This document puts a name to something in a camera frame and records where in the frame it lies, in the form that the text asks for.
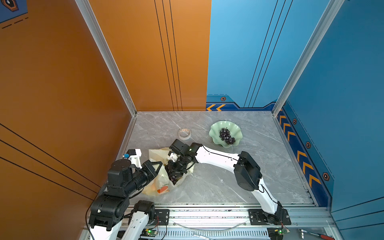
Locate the left aluminium corner post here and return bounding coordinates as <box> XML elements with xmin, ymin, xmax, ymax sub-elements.
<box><xmin>74</xmin><ymin>0</ymin><xmax>138</xmax><ymax>117</ymax></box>

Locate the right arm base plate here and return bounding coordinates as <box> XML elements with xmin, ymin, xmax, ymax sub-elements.
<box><xmin>248</xmin><ymin>209</ymin><xmax>292</xmax><ymax>226</ymax></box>

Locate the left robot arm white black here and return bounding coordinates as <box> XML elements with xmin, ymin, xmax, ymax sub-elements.
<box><xmin>87</xmin><ymin>159</ymin><xmax>163</xmax><ymax>240</ymax></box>

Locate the aluminium front rail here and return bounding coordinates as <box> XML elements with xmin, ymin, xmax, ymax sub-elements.
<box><xmin>79</xmin><ymin>203</ymin><xmax>343</xmax><ymax>240</ymax></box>

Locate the left green circuit board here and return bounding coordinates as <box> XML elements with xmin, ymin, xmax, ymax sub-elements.
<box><xmin>140</xmin><ymin>229</ymin><xmax>159</xmax><ymax>238</ymax></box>

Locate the clear tape roll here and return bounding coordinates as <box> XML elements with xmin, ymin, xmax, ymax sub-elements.
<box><xmin>178</xmin><ymin>128</ymin><xmax>192</xmax><ymax>141</ymax></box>

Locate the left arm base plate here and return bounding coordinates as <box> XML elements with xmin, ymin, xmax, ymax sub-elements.
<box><xmin>149</xmin><ymin>209</ymin><xmax>170</xmax><ymax>226</ymax></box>

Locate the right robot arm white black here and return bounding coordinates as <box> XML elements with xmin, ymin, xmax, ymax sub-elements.
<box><xmin>165</xmin><ymin>140</ymin><xmax>292</xmax><ymax>226</ymax></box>

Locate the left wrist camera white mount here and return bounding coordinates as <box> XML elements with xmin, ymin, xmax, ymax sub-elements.
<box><xmin>122</xmin><ymin>149</ymin><xmax>142</xmax><ymax>169</ymax></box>

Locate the cream plastic bag orange print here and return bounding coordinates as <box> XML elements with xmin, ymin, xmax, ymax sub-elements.
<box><xmin>142</xmin><ymin>148</ymin><xmax>194</xmax><ymax>197</ymax></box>

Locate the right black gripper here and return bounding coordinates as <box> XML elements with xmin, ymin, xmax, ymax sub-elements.
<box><xmin>162</xmin><ymin>154</ymin><xmax>189</xmax><ymax>180</ymax></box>

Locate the dark purple grape bunch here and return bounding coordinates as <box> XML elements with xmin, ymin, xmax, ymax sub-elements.
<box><xmin>219</xmin><ymin>128</ymin><xmax>236</xmax><ymax>145</ymax></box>
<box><xmin>169</xmin><ymin>173</ymin><xmax>184</xmax><ymax>185</ymax></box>

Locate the red handled tool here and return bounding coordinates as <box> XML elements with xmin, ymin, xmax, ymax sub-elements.
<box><xmin>298</xmin><ymin>229</ymin><xmax>335</xmax><ymax>240</ymax></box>

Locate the aluminium corner post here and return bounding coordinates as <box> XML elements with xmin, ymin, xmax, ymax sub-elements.
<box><xmin>74</xmin><ymin>0</ymin><xmax>138</xmax><ymax>117</ymax></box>
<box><xmin>272</xmin><ymin>0</ymin><xmax>346</xmax><ymax>117</ymax></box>

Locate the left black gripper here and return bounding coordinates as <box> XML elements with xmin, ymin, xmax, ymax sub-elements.
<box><xmin>124</xmin><ymin>159</ymin><xmax>163</xmax><ymax>197</ymax></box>

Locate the green circuit board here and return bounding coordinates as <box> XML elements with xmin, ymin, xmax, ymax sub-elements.
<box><xmin>267</xmin><ymin>228</ymin><xmax>291</xmax><ymax>240</ymax></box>
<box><xmin>140</xmin><ymin>229</ymin><xmax>159</xmax><ymax>238</ymax></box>

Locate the green leaf-shaped plate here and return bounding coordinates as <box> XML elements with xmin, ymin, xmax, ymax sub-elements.
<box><xmin>209</xmin><ymin>121</ymin><xmax>243</xmax><ymax>148</ymax></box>

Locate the right green circuit board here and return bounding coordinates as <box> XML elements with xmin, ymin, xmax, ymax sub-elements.
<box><xmin>267</xmin><ymin>228</ymin><xmax>291</xmax><ymax>240</ymax></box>

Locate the right aluminium corner post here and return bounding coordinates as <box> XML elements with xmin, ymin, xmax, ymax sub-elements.
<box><xmin>272</xmin><ymin>0</ymin><xmax>346</xmax><ymax>117</ymax></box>

